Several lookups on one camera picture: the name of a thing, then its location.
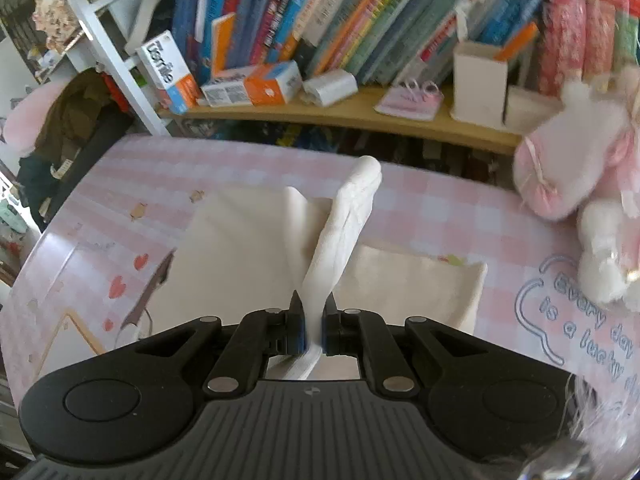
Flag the pink checked cartoon mat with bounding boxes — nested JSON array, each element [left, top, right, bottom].
[[0, 132, 640, 411]]

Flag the white and wood bookshelf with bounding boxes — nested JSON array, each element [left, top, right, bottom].
[[50, 0, 640, 156]]

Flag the olive brown garment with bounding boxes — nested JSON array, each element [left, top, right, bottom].
[[35, 67, 118, 161]]

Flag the red tassel charm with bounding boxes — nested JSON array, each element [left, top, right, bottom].
[[95, 62, 126, 111]]

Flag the pink hair clip card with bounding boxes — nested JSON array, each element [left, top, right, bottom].
[[375, 79, 445, 121]]

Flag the row of colourful books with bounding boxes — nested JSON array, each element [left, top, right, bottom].
[[170, 0, 546, 86]]

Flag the cream pen holder box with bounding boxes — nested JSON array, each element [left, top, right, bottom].
[[452, 40, 510, 128]]

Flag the pink patterned boxes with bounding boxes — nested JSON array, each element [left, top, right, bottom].
[[540, 0, 640, 96]]

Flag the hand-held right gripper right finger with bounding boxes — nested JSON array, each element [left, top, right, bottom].
[[320, 292, 493, 398]]

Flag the low cream box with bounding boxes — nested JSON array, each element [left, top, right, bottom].
[[505, 85, 566, 133]]

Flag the flat white orange carton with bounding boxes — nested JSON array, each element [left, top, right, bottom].
[[201, 60, 303, 108]]

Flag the decorative hanging sign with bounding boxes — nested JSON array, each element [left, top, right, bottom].
[[30, 0, 83, 53]]

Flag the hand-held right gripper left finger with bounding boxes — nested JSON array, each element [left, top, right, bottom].
[[132, 290, 307, 398]]

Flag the dark green garment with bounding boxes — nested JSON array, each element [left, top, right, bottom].
[[17, 152, 61, 221]]

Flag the pink fluffy garment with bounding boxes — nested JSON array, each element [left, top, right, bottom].
[[0, 82, 66, 153]]

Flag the cream cloth drawstring bag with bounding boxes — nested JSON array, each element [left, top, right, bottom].
[[115, 156, 488, 383]]

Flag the tall white orange carton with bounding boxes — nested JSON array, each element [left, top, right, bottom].
[[136, 30, 201, 115]]

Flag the white and pink plush bunny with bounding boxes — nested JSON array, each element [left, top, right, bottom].
[[512, 65, 640, 303]]

